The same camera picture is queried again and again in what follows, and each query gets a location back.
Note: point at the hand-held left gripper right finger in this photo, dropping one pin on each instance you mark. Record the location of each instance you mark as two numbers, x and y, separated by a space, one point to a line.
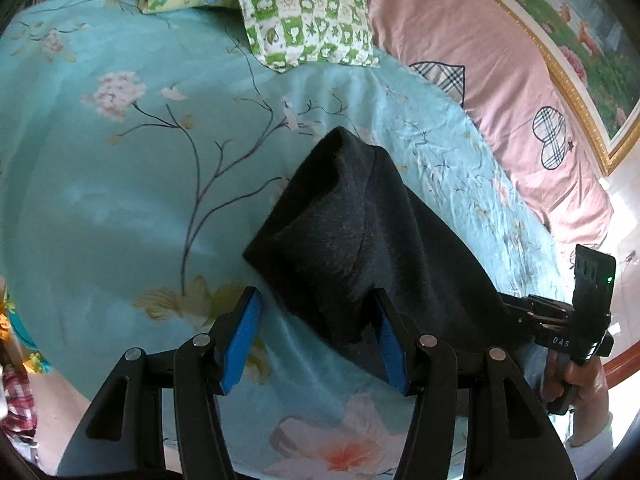
391 345

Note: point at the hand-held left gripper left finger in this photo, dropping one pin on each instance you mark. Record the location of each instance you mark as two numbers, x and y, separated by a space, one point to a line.
243 341

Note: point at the black pants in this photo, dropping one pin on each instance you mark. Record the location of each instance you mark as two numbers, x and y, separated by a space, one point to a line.
365 255

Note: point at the person's right forearm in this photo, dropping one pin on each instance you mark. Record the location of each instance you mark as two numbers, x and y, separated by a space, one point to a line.
590 447

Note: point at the person's right hand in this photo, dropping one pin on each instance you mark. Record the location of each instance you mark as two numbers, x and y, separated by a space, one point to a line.
582 385

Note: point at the light blue floral bed sheet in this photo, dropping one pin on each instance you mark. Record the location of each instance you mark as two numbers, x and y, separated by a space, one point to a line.
165 185

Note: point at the red plaid cloth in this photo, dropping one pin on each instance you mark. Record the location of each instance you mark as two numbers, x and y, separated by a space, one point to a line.
20 405

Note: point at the pink quilt with plaid hearts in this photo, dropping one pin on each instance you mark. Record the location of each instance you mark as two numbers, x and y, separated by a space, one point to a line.
480 85

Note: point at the gold framed landscape picture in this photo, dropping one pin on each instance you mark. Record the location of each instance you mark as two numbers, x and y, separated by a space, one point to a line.
570 35

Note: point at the green patterned pillow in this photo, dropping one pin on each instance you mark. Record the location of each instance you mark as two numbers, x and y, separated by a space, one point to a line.
305 10

